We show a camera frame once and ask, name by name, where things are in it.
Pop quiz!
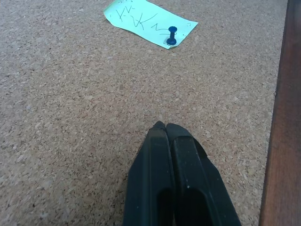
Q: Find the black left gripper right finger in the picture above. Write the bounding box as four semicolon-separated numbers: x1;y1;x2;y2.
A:
165;123;242;226

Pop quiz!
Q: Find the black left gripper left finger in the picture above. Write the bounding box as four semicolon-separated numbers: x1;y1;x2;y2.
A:
122;121;176;226

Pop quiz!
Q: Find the green paper note with scribbles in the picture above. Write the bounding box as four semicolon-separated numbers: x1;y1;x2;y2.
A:
103;0;199;50

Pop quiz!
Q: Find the cork board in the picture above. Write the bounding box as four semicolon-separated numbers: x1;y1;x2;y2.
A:
0;0;289;226

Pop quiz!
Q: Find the blue pushpin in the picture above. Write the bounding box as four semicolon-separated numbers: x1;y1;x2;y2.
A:
166;26;178;45

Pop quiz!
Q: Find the brown wooden board frame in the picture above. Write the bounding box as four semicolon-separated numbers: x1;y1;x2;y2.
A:
258;0;301;226

